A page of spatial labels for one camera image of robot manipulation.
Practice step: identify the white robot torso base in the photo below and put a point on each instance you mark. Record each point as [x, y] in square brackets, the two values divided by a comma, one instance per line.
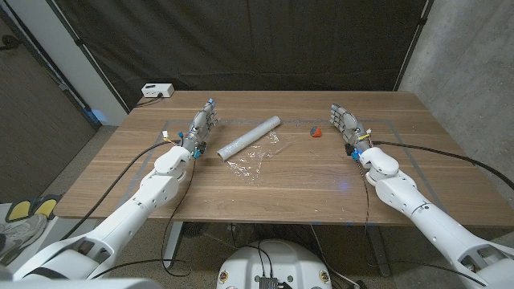
[277, 261]

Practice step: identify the clear plastic wrap sheet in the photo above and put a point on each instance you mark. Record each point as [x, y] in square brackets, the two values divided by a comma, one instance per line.
[249, 160]

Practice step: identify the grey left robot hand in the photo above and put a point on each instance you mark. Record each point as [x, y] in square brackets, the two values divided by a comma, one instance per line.
[198, 126]

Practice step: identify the small red grey object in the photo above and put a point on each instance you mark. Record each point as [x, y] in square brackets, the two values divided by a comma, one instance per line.
[316, 132]

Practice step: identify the grey table leg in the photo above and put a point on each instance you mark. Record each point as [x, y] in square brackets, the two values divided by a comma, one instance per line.
[379, 253]

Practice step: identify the yellow black foot pad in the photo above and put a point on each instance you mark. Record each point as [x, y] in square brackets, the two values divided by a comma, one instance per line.
[18, 210]
[46, 205]

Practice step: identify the plastic wrap roll tube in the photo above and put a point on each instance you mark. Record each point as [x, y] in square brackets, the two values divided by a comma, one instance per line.
[249, 137]

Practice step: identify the grey sneaker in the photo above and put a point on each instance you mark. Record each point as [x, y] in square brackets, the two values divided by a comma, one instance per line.
[20, 237]

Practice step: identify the black backdrop curtain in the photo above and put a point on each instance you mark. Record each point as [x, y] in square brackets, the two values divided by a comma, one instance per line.
[261, 40]

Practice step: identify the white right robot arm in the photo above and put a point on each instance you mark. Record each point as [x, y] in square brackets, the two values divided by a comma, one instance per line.
[433, 225]

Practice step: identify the white power box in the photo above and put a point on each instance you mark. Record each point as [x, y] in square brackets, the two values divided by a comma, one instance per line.
[157, 90]

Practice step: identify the white table leg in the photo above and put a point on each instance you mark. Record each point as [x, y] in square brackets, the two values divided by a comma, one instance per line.
[172, 245]

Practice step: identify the black backdrop stand pole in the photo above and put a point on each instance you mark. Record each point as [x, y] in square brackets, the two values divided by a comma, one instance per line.
[413, 44]
[92, 60]

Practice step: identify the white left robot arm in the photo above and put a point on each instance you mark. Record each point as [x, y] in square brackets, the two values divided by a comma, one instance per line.
[132, 208]

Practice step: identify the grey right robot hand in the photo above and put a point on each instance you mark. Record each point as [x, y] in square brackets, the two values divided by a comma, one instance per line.
[348, 124]

